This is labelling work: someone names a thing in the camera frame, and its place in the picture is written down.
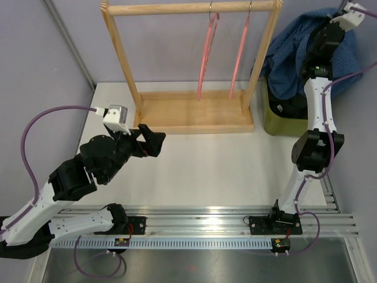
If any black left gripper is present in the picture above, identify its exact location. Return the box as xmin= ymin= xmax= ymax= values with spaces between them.
xmin=102 ymin=124 xmax=166 ymax=183

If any pink hanger of black shirt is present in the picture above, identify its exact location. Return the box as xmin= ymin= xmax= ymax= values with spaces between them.
xmin=229 ymin=2 xmax=252 ymax=99

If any pink hanger of blue shirt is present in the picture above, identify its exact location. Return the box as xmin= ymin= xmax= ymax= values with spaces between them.
xmin=197 ymin=2 xmax=219 ymax=101

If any black pinstriped shirt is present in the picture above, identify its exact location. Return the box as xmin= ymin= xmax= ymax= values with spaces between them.
xmin=268 ymin=91 xmax=307 ymax=120

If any blue checkered shirt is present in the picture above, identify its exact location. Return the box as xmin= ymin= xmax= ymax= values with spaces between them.
xmin=260 ymin=7 xmax=362 ymax=100

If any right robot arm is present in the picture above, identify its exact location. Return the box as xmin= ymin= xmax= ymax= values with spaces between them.
xmin=250 ymin=22 xmax=345 ymax=235

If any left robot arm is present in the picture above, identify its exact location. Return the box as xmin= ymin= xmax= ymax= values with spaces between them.
xmin=1 ymin=124 xmax=166 ymax=259

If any wooden clothes rack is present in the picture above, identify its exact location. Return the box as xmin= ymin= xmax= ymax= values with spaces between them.
xmin=100 ymin=1 xmax=283 ymax=134

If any green plastic basket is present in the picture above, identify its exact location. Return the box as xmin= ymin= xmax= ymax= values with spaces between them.
xmin=261 ymin=77 xmax=307 ymax=137

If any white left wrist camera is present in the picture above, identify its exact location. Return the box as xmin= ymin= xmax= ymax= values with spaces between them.
xmin=94 ymin=104 xmax=131 ymax=135

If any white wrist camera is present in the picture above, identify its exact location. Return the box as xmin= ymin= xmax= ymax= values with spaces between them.
xmin=330 ymin=2 xmax=365 ymax=32
xmin=94 ymin=104 xmax=131 ymax=135

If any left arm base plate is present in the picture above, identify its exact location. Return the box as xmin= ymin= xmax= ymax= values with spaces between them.
xmin=94 ymin=216 xmax=147 ymax=235

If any slotted grey cable duct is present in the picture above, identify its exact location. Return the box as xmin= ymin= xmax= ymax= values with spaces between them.
xmin=54 ymin=237 xmax=272 ymax=250

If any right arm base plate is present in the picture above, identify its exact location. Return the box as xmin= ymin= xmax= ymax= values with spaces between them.
xmin=248 ymin=216 xmax=303 ymax=236

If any aluminium mounting rail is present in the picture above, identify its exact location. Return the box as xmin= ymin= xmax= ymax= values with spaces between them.
xmin=124 ymin=206 xmax=359 ymax=238

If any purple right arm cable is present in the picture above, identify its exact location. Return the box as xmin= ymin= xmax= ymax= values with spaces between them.
xmin=290 ymin=2 xmax=377 ymax=256

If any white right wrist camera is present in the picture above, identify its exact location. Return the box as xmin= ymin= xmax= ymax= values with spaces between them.
xmin=330 ymin=2 xmax=365 ymax=32

